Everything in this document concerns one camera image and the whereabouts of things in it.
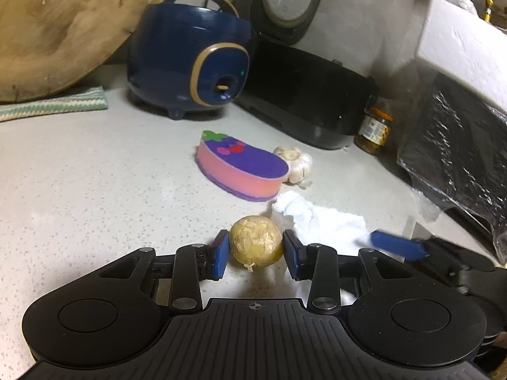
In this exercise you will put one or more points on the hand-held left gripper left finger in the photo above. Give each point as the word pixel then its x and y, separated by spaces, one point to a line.
pixel 220 256

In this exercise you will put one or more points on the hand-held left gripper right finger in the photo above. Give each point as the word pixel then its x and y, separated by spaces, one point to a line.
pixel 291 258

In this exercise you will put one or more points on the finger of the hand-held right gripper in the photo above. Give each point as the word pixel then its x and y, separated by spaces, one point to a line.
pixel 396 245

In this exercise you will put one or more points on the small yellow onion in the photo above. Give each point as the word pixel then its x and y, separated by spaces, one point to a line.
pixel 256 241

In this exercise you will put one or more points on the white tissue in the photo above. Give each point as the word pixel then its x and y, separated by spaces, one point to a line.
pixel 324 221

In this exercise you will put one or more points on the eggplant-shaped purple pink sponge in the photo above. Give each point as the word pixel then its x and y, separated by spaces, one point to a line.
pixel 241 166

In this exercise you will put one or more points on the garlic bulb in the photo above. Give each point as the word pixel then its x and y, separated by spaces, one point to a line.
pixel 299 162

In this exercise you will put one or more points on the plastic-wrapped black appliance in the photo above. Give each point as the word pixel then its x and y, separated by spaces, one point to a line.
pixel 455 154

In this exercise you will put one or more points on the glass jar with orange lid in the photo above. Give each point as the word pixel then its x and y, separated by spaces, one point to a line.
pixel 374 130

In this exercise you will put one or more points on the black rice cooker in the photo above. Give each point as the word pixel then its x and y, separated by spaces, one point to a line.
pixel 301 87

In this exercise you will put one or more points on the dark blue rice cooker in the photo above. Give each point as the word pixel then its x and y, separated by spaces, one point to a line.
pixel 170 55

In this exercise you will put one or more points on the white foam box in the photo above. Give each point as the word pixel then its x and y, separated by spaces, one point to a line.
pixel 455 43

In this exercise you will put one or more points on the green striped cloth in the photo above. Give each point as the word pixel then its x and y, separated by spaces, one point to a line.
pixel 51 105

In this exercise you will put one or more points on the clear plastic bag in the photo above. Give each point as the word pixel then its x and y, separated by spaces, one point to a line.
pixel 463 4

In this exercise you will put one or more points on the yellow gas valve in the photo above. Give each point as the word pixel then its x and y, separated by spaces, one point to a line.
pixel 488 6

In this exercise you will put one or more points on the round wooden cutting board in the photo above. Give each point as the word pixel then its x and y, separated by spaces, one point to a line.
pixel 59 27

